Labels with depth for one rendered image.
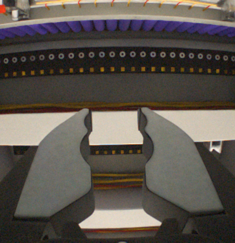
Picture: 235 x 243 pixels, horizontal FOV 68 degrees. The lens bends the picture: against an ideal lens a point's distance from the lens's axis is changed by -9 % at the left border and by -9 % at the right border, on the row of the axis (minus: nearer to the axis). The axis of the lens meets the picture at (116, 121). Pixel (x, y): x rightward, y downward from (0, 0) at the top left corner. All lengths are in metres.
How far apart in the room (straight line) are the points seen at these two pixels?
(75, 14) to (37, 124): 0.15
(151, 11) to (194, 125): 0.16
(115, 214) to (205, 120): 0.23
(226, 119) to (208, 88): 0.20
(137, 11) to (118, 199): 0.38
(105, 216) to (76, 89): 0.27
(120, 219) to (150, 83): 0.29
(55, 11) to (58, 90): 0.22
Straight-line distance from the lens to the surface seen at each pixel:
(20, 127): 0.28
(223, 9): 0.29
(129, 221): 0.40
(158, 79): 0.44
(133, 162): 0.54
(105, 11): 0.27
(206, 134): 0.29
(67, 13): 0.27
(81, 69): 0.39
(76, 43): 0.40
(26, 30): 0.35
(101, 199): 0.47
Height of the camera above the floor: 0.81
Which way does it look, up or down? 27 degrees up
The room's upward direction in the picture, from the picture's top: 179 degrees clockwise
